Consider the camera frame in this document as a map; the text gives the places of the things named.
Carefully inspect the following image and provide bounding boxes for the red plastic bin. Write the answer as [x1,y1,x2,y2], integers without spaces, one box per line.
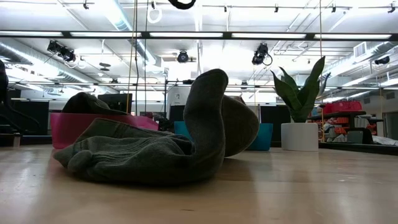
[50,112,160,150]

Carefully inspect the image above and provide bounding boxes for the blue plastic bin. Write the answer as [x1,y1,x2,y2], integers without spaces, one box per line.
[173,120,274,152]

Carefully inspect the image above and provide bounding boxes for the black partition panel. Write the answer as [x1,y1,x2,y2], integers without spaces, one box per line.
[260,105,292,143]

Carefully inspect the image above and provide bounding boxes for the white LED light strip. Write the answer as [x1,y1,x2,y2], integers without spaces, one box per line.
[313,33,392,40]
[231,32,307,39]
[149,32,224,39]
[70,31,142,38]
[0,31,63,37]

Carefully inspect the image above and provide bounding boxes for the black background monitor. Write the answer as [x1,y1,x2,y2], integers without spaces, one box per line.
[97,93,134,114]

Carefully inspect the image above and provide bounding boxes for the snake plant in white pot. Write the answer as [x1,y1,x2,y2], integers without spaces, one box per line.
[269,55,331,152]

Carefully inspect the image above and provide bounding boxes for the red storage bin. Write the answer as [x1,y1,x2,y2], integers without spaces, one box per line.
[322,100,363,114]

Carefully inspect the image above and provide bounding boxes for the parts bin rack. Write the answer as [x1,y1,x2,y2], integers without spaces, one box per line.
[307,110,386,144]

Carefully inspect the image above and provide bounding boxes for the black cabinet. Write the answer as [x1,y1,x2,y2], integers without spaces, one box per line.
[8,98,50,136]

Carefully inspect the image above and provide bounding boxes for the black overhead camera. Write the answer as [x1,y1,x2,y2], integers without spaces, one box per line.
[176,49,190,64]

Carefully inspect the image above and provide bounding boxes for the black aluminium rig frame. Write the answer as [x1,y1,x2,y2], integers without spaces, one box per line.
[0,30,398,156]

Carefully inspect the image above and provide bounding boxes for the white hanging ring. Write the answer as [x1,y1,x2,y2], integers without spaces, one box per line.
[146,5,164,25]

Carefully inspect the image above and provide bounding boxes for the black hanging ring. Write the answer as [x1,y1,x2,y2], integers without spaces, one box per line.
[167,0,197,11]

